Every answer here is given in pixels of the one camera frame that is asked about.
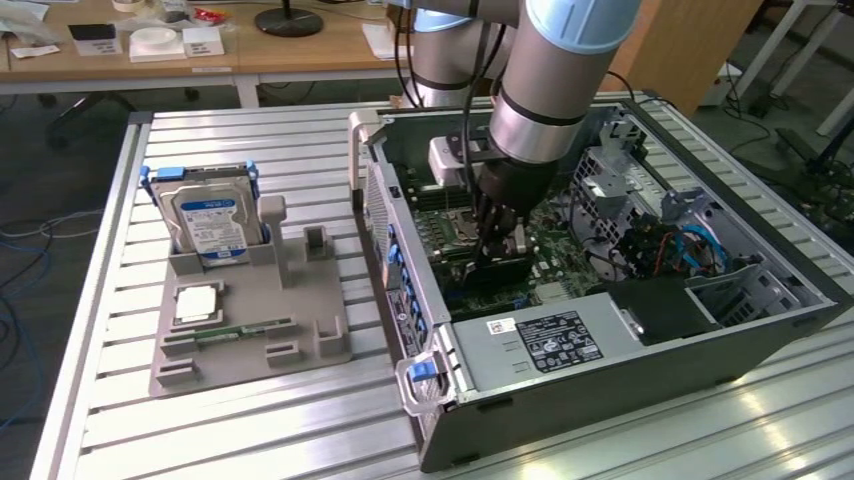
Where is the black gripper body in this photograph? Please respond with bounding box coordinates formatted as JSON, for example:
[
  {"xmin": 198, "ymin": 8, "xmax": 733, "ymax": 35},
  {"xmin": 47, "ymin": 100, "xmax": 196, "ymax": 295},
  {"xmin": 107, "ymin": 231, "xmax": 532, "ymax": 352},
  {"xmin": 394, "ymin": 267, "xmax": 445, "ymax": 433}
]
[{"xmin": 476, "ymin": 159, "xmax": 558, "ymax": 217}]

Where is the graphics card with metal bracket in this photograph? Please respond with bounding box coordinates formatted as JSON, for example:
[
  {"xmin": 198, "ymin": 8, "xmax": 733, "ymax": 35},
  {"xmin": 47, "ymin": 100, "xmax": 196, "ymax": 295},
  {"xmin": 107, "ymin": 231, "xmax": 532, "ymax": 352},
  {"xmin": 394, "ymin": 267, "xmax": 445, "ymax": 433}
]
[{"xmin": 458, "ymin": 254, "xmax": 533, "ymax": 292}]

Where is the CPU socket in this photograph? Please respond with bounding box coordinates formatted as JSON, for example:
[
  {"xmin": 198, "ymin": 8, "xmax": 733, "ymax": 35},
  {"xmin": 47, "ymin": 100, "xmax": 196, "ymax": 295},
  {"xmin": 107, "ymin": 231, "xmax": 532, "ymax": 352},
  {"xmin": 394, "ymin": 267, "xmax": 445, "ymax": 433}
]
[{"xmin": 449, "ymin": 207, "xmax": 485, "ymax": 244}]

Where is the green motherboard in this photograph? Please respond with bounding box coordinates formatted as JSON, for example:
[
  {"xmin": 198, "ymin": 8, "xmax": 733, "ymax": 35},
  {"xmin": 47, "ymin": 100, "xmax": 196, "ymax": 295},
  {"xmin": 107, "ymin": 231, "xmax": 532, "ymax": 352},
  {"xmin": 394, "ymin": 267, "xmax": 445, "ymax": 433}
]
[{"xmin": 392, "ymin": 164, "xmax": 614, "ymax": 321}]

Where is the silver metal drive cage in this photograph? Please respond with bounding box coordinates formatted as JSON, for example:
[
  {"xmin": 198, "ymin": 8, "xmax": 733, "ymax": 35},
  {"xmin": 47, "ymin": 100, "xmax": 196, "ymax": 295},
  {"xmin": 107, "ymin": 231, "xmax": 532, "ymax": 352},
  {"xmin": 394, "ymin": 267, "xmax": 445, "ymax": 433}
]
[{"xmin": 569, "ymin": 107, "xmax": 725, "ymax": 281}]

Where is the black power supply label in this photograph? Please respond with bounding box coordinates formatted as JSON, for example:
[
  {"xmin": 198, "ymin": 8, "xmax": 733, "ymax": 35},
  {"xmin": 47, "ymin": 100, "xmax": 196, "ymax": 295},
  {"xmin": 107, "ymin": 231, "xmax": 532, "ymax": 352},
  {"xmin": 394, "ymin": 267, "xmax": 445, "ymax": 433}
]
[{"xmin": 516, "ymin": 309, "xmax": 605, "ymax": 374}]

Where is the grey power supply unit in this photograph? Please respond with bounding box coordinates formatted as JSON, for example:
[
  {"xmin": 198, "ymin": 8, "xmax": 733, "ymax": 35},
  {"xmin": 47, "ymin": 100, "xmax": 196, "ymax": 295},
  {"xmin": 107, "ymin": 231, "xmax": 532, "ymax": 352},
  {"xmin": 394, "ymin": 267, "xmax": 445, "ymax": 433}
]
[{"xmin": 450, "ymin": 293, "xmax": 645, "ymax": 394}]

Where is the black plastic shroud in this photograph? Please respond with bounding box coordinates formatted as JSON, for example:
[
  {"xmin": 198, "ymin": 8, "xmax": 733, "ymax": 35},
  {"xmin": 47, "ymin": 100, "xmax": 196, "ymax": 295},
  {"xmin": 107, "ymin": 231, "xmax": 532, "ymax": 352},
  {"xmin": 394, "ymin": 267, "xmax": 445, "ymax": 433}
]
[{"xmin": 604, "ymin": 278, "xmax": 723, "ymax": 347}]

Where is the dark grey open PC case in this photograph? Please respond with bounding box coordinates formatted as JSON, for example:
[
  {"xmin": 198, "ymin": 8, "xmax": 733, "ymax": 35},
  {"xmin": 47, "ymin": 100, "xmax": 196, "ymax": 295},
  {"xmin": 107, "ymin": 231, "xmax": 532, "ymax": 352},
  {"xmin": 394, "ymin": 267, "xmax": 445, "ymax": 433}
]
[{"xmin": 346, "ymin": 97, "xmax": 854, "ymax": 474}]

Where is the white paper stack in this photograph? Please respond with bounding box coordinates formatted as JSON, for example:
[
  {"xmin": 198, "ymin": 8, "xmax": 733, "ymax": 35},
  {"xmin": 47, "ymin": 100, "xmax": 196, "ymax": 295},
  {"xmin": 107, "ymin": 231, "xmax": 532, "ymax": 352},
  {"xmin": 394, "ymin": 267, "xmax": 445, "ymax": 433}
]
[{"xmin": 360, "ymin": 22, "xmax": 416, "ymax": 61}]

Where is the grey metal disk bay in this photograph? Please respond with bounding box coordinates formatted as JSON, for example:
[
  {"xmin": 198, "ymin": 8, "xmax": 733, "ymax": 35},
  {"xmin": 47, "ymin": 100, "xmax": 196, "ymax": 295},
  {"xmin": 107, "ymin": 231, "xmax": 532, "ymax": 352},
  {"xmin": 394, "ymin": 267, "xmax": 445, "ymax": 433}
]
[{"xmin": 684, "ymin": 259, "xmax": 801, "ymax": 329}]

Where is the brown cardboard box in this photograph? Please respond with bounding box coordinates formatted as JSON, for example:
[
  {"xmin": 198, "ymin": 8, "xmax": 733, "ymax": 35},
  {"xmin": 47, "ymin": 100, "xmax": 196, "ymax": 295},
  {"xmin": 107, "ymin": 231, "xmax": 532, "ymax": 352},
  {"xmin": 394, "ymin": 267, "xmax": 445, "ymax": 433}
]
[{"xmin": 384, "ymin": 3, "xmax": 416, "ymax": 47}]

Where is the grey parts rack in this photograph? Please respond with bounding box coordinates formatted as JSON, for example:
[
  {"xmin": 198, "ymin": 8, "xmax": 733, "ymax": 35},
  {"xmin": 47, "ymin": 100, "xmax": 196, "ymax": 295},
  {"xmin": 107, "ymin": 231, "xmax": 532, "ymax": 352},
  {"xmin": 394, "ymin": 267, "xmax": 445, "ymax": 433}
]
[{"xmin": 146, "ymin": 195, "xmax": 353, "ymax": 400}]

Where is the wooden cabinet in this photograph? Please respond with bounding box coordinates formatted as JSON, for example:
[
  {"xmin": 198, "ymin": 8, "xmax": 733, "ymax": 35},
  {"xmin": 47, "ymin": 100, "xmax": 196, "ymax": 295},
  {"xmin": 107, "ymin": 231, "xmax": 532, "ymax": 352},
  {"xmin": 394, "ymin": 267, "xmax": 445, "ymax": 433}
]
[{"xmin": 602, "ymin": 0, "xmax": 767, "ymax": 117}]

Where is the wooden desk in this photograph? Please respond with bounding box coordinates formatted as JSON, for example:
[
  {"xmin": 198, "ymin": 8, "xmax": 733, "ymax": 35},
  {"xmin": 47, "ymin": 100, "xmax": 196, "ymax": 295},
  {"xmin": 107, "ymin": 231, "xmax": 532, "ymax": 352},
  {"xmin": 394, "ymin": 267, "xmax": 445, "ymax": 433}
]
[{"xmin": 0, "ymin": 0, "xmax": 601, "ymax": 109}]

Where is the green RAM stick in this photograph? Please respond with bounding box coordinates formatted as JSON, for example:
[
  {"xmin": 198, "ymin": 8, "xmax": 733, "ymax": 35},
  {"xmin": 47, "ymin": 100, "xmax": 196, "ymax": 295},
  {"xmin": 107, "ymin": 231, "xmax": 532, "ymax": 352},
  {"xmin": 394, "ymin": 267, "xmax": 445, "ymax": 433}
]
[{"xmin": 192, "ymin": 323, "xmax": 272, "ymax": 344}]

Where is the silver CPU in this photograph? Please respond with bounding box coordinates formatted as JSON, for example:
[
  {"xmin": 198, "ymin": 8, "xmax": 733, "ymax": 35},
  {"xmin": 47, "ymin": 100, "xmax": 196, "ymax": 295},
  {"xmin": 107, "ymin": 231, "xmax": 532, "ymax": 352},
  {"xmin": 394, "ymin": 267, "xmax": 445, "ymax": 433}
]
[{"xmin": 171, "ymin": 288, "xmax": 220, "ymax": 321}]

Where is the black round lamp base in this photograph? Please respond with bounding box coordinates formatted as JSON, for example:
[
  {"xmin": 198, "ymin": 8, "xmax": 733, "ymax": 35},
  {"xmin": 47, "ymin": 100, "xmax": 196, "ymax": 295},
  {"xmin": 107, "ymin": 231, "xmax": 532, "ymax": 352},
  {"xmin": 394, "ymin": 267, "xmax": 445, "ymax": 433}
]
[{"xmin": 252, "ymin": 0, "xmax": 326, "ymax": 39}]

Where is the black floor stand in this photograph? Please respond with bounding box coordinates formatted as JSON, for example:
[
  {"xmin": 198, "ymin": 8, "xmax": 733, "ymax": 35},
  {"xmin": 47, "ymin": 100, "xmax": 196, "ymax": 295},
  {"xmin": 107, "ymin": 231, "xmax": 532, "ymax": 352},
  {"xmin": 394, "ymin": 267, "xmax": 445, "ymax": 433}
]
[{"xmin": 772, "ymin": 89, "xmax": 854, "ymax": 226}]

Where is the plain white box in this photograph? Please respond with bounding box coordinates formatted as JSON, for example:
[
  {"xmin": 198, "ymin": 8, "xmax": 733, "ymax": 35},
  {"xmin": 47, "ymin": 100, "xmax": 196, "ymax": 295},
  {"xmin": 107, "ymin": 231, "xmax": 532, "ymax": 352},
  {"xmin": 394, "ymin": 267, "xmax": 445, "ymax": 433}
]
[{"xmin": 179, "ymin": 26, "xmax": 226, "ymax": 59}]

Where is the white box with round dish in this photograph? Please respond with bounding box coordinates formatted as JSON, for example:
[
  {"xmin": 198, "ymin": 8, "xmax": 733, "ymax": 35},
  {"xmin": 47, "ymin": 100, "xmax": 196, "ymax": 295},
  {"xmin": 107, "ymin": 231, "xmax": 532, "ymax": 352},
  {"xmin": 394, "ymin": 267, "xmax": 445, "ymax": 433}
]
[{"xmin": 126, "ymin": 27, "xmax": 187, "ymax": 64}]

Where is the black office chair base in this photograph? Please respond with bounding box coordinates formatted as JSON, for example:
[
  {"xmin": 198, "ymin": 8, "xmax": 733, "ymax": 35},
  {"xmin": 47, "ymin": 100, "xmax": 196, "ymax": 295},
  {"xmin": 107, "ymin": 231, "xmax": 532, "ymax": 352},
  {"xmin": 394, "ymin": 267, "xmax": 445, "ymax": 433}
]
[{"xmin": 37, "ymin": 89, "xmax": 138, "ymax": 149}]

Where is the white box with black top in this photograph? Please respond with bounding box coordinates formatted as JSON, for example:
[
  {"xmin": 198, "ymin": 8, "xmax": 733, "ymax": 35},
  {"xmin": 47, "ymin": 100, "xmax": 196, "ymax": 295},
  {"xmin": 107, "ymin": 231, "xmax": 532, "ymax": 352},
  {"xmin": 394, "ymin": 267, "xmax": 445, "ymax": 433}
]
[{"xmin": 66, "ymin": 23, "xmax": 125, "ymax": 58}]

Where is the white paper slip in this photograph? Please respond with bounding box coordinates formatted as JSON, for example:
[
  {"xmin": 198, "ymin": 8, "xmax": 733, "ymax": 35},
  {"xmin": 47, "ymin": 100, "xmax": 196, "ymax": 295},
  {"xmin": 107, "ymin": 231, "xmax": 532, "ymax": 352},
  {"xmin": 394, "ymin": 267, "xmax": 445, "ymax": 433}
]
[{"xmin": 7, "ymin": 44, "xmax": 61, "ymax": 60}]

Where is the clear plastic bag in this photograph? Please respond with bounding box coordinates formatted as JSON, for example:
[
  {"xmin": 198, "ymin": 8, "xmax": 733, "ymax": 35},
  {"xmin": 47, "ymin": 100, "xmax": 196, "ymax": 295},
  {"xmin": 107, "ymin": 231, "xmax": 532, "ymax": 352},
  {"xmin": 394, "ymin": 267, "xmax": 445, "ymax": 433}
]
[{"xmin": 0, "ymin": 0, "xmax": 51, "ymax": 46}]

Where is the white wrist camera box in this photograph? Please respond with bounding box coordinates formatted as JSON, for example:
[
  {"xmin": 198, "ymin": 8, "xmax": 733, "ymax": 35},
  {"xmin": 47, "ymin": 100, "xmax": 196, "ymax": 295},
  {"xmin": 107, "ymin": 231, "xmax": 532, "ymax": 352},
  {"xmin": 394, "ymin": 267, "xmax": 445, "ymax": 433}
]
[{"xmin": 425, "ymin": 135, "xmax": 492, "ymax": 186}]

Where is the thin black wire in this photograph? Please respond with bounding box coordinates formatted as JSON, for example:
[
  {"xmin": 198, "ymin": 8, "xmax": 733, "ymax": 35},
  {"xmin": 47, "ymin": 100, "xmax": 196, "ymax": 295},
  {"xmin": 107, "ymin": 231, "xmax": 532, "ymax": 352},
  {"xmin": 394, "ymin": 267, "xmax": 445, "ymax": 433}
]
[{"xmin": 582, "ymin": 238, "xmax": 635, "ymax": 281}]

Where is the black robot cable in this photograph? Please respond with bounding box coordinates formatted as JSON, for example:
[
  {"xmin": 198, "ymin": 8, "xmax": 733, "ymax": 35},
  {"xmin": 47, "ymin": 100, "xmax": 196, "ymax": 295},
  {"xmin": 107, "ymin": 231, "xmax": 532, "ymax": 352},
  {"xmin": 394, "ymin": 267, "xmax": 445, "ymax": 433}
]
[{"xmin": 390, "ymin": 19, "xmax": 508, "ymax": 201}]

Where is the black power cable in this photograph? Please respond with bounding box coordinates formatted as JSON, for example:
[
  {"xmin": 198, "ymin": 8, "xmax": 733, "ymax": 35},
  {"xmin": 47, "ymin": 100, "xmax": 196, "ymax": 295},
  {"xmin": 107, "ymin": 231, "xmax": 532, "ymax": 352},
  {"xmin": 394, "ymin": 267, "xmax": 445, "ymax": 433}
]
[{"xmin": 602, "ymin": 69, "xmax": 640, "ymax": 104}]

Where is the blue data wire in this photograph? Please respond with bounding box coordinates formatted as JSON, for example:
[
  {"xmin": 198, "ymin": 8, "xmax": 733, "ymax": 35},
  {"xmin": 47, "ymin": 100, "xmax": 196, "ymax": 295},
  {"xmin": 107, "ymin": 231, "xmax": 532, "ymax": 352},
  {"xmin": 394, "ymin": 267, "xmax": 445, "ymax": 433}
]
[{"xmin": 671, "ymin": 225, "xmax": 728, "ymax": 277}]

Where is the hard disk with blue bracket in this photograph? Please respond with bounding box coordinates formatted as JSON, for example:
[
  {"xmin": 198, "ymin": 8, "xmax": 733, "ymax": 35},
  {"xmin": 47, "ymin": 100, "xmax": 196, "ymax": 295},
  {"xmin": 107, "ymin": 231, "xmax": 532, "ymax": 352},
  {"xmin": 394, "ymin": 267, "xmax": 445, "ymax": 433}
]
[{"xmin": 137, "ymin": 160, "xmax": 260, "ymax": 271}]

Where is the white table frame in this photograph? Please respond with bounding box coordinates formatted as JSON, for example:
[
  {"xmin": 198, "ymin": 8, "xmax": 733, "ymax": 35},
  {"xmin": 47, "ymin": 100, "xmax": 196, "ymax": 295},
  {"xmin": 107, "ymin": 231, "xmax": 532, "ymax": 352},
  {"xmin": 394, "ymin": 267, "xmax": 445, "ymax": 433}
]
[{"xmin": 729, "ymin": 0, "xmax": 854, "ymax": 136}]

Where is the white floor cable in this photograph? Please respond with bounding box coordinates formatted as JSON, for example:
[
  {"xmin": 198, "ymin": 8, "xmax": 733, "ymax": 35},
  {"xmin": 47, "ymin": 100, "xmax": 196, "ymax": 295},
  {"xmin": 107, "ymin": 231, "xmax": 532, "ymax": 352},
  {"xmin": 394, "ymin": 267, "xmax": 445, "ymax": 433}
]
[{"xmin": 0, "ymin": 209, "xmax": 107, "ymax": 241}]

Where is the blue floor cable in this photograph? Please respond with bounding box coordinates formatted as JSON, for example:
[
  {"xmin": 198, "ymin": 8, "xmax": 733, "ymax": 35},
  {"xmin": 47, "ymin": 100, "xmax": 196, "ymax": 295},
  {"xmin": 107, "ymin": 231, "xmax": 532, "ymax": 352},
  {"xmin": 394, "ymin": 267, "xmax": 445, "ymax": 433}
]
[{"xmin": 0, "ymin": 239, "xmax": 54, "ymax": 431}]

